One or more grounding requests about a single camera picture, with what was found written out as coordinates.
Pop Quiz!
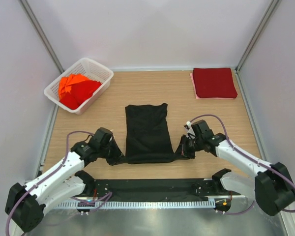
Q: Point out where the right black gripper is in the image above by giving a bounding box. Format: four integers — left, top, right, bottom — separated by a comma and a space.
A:
172, 134, 204, 160

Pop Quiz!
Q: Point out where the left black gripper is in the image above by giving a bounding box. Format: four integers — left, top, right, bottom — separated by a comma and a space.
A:
98, 138, 129, 166

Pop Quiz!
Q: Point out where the black t-shirt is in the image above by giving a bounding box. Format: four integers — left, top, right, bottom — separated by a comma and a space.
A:
121, 103, 187, 164

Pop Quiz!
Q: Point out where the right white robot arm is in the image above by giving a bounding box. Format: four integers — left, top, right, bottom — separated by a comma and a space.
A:
181, 120, 295, 216

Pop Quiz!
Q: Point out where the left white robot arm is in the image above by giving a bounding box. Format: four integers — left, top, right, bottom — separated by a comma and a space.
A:
5, 127, 118, 235

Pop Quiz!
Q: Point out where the red t-shirt in basket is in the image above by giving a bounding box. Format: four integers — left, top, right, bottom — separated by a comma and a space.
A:
59, 80, 102, 110

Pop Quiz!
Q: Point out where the folded dark red t-shirt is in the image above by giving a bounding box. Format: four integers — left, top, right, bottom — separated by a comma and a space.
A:
190, 68, 237, 99

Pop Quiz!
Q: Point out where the orange t-shirt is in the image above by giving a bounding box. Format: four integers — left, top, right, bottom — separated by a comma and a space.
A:
58, 74, 89, 97

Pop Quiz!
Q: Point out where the white plastic basket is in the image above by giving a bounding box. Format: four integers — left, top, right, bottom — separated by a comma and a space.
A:
44, 58, 114, 115

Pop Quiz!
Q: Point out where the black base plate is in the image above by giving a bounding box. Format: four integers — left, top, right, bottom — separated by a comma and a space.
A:
79, 178, 230, 202

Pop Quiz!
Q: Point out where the white slotted cable duct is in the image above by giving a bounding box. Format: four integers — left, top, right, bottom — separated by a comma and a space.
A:
54, 199, 215, 209

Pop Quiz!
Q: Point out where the aluminium frame rail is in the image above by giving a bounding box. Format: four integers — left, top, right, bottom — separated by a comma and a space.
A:
20, 177, 290, 200

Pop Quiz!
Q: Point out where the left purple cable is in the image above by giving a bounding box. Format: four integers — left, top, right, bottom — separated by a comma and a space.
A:
5, 131, 113, 236

